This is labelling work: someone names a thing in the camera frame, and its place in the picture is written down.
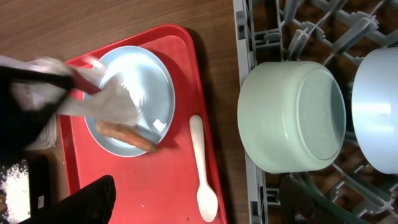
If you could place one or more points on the light blue bowl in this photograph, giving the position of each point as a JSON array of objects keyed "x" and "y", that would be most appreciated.
[{"x": 374, "y": 109}]

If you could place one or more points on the clear plastic bin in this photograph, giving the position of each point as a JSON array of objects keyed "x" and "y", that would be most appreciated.
[{"x": 46, "y": 138}]

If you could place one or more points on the red snack wrapper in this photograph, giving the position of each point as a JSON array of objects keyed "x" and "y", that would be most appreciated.
[{"x": 87, "y": 85}]

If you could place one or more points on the white plastic spoon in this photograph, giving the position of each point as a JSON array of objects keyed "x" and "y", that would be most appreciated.
[{"x": 206, "y": 197}]

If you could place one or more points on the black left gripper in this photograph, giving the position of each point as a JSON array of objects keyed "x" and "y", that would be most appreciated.
[{"x": 20, "y": 127}]

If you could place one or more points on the brown sausage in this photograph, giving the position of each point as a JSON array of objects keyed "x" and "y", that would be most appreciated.
[{"x": 124, "y": 134}]

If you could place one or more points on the green bowl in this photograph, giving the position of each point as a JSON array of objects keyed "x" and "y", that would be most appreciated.
[{"x": 291, "y": 116}]

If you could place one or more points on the white rice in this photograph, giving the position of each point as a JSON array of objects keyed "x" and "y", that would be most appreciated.
[{"x": 15, "y": 195}]

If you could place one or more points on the grey dishwasher rack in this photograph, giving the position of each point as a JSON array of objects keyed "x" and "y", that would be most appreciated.
[{"x": 338, "y": 34}]

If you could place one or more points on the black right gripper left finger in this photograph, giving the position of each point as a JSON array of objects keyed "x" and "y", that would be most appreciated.
[{"x": 90, "y": 205}]

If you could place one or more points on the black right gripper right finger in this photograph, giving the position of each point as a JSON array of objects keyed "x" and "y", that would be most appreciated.
[{"x": 300, "y": 204}]

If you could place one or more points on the light blue plate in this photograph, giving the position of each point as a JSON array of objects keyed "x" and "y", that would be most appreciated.
[{"x": 152, "y": 91}]

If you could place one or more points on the red serving tray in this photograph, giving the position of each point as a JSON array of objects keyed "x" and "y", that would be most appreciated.
[{"x": 159, "y": 187}]

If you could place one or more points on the black waste tray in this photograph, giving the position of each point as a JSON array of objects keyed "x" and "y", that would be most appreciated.
[{"x": 39, "y": 183}]

